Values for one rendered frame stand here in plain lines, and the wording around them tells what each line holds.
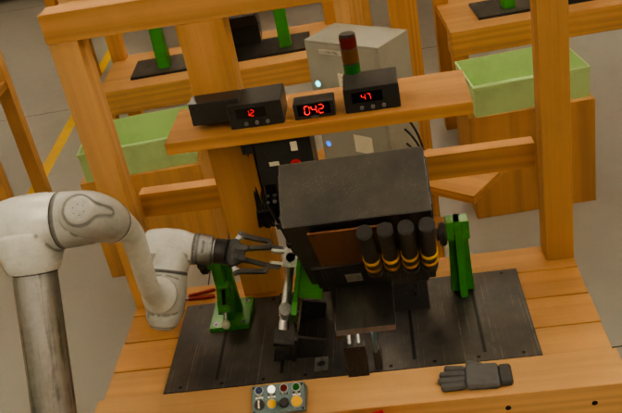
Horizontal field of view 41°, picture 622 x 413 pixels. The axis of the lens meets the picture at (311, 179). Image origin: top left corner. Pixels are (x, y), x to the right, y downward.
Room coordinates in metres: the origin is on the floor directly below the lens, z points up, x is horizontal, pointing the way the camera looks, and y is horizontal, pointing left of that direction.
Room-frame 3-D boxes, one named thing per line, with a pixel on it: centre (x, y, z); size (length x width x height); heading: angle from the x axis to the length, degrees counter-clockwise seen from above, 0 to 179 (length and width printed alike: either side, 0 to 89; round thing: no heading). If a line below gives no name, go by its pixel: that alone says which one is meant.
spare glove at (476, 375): (1.71, -0.34, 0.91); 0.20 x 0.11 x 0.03; 80
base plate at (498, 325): (2.03, -0.02, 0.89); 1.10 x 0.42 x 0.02; 83
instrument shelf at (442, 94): (2.29, -0.06, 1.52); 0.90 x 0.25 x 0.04; 83
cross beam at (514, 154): (2.40, -0.07, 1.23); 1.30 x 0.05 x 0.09; 83
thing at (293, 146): (2.25, 0.06, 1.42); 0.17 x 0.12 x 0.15; 83
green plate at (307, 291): (1.98, 0.06, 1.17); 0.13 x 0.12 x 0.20; 83
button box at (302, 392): (1.76, 0.20, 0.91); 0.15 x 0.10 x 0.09; 83
